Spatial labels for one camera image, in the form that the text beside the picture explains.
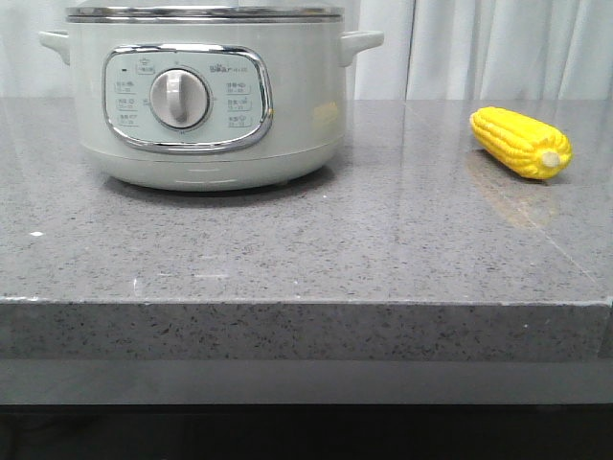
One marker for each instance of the yellow toy corn cob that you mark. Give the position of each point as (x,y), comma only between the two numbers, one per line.
(527,146)

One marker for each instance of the glass pot lid steel rim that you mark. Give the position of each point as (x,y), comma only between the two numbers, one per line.
(149,12)

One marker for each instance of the pale green electric cooking pot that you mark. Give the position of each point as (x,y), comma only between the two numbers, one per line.
(209,107)

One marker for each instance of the white pleated curtain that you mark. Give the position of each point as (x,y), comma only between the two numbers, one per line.
(431,50)

